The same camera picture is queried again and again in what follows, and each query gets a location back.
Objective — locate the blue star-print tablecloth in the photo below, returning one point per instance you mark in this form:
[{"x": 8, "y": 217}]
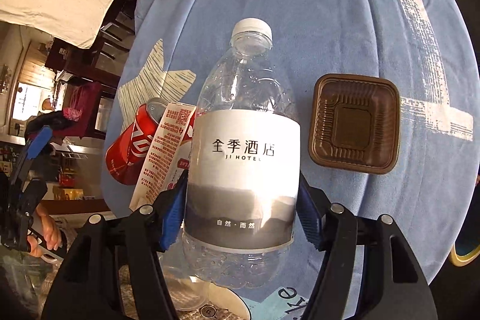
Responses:
[{"x": 337, "y": 24}]

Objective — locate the black bin with yellow rim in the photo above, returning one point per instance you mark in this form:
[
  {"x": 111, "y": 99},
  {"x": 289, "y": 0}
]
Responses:
[{"x": 465, "y": 260}]

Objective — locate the brown plastic tray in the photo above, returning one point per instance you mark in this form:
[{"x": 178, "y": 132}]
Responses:
[{"x": 352, "y": 125}]

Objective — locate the red soda can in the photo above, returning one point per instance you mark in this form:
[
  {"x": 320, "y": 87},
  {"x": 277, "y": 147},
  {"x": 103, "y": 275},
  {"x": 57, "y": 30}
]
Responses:
[{"x": 127, "y": 151}]

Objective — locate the clear plastic water bottle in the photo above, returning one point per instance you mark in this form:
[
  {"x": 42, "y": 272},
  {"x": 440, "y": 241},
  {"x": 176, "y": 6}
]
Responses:
[{"x": 243, "y": 98}]

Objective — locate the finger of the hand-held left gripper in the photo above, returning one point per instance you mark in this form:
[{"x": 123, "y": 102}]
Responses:
[
  {"x": 33, "y": 196},
  {"x": 35, "y": 147}
]

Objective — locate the dark red table cover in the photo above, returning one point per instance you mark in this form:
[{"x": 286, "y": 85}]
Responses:
[{"x": 84, "y": 100}]

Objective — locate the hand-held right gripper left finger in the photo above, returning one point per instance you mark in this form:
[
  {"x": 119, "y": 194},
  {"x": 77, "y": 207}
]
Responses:
[{"x": 174, "y": 215}]

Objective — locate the dark wooden chair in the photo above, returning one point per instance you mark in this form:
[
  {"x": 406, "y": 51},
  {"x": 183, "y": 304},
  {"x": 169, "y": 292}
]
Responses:
[{"x": 116, "y": 27}]

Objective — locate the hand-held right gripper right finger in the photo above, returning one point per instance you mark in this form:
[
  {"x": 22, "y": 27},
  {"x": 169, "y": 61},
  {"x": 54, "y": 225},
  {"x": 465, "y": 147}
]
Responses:
[{"x": 309, "y": 218}]

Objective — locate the person's left hand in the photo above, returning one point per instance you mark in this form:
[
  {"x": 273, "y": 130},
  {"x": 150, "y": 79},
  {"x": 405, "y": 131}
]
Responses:
[{"x": 50, "y": 232}]

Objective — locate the clear plastic cup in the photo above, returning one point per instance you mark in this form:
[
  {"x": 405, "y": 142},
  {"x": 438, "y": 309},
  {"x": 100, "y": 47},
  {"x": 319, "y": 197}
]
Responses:
[{"x": 187, "y": 290}]

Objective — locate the red and white milk carton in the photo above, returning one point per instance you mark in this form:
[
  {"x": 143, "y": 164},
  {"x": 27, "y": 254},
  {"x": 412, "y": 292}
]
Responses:
[{"x": 161, "y": 155}]

